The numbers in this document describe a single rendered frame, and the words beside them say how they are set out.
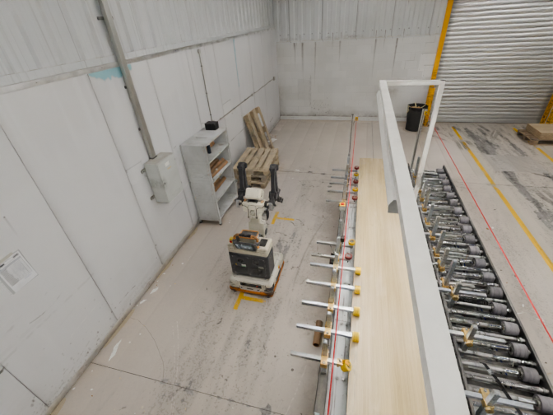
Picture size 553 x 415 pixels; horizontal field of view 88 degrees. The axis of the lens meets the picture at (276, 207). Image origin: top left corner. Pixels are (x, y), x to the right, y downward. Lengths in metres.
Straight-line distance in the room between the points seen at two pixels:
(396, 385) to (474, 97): 9.44
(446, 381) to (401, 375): 1.79
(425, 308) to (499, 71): 10.21
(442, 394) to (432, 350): 0.10
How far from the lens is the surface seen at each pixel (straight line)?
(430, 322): 0.95
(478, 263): 3.83
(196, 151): 4.84
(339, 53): 10.27
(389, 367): 2.66
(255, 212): 3.67
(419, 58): 10.40
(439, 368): 0.88
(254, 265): 3.79
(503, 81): 11.06
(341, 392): 2.82
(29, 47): 3.49
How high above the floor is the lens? 3.19
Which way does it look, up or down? 34 degrees down
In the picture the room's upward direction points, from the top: 4 degrees counter-clockwise
